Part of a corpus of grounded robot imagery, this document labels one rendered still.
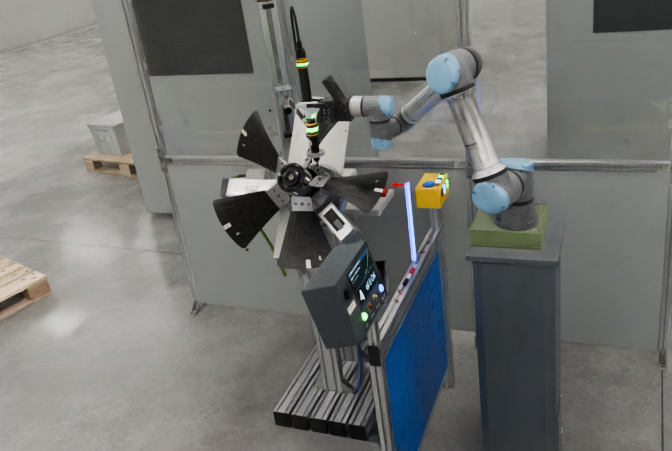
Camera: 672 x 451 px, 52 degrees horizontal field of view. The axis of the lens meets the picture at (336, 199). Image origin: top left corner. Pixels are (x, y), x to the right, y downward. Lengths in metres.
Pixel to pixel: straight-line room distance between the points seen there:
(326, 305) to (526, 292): 0.85
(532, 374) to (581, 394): 0.77
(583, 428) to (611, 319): 0.58
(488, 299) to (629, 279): 1.07
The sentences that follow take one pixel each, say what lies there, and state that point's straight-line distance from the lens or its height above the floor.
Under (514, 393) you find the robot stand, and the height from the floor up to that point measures 0.42.
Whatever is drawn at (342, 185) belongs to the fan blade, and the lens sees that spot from 2.61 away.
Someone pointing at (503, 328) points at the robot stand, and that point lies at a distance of 2.56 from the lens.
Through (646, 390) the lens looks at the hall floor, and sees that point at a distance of 3.47.
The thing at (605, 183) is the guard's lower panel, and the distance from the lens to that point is 3.20.
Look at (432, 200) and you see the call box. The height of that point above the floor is 1.02.
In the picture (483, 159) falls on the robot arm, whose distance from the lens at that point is 2.25.
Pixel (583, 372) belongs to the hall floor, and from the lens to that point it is 3.53.
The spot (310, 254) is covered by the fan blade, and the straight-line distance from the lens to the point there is 2.60.
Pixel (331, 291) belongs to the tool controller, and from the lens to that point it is 1.82.
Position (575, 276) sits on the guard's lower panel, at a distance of 3.42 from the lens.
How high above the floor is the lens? 2.17
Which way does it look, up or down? 23 degrees down
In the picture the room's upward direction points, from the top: 8 degrees counter-clockwise
